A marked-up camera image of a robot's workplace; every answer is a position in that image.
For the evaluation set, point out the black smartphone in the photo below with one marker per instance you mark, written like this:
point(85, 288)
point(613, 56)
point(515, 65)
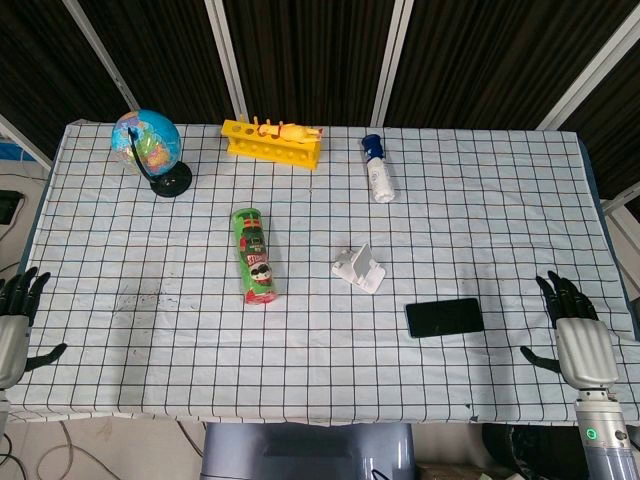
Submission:
point(444, 318)

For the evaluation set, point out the black box on floor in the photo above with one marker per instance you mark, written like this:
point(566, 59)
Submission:
point(7, 207)

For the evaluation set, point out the yellow rubber chicken toy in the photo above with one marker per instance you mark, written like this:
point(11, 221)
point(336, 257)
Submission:
point(292, 132)

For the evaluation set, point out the small desk globe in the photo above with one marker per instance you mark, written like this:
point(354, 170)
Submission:
point(145, 142)

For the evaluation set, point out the checkered light blue tablecloth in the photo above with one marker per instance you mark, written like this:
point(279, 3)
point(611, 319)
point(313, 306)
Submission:
point(310, 360)

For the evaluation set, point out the white partition frame post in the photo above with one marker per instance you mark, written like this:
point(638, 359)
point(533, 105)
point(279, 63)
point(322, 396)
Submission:
point(622, 220)
point(25, 140)
point(392, 55)
point(227, 55)
point(590, 65)
point(102, 57)

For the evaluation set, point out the grey-blue robot torso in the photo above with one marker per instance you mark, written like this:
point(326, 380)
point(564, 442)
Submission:
point(305, 452)

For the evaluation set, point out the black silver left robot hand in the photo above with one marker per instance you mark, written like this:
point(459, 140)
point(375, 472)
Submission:
point(12, 345)

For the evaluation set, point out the brown cardboard box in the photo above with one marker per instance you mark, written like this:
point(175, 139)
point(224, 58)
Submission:
point(450, 472)

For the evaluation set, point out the white phone stand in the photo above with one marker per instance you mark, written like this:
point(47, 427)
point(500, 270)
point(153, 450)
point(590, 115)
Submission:
point(362, 272)

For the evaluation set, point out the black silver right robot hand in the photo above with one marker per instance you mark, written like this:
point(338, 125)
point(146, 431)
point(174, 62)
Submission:
point(587, 350)

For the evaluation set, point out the green Pringles can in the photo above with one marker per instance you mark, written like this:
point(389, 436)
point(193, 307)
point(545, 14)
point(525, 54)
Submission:
point(255, 255)

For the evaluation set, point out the white bottle blue cap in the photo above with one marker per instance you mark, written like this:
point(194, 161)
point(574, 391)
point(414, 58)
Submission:
point(379, 172)

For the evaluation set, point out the yellow test tube rack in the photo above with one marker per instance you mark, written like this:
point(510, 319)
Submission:
point(272, 150)

